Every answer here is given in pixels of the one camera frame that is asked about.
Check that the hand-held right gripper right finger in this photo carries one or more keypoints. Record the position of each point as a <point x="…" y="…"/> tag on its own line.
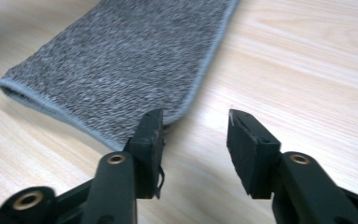
<point x="254" y="161"/>

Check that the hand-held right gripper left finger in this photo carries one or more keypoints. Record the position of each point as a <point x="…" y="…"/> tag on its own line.
<point x="146" y="155"/>

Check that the grey cloth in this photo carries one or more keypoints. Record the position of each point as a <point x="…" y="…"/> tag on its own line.
<point x="121" y="62"/>

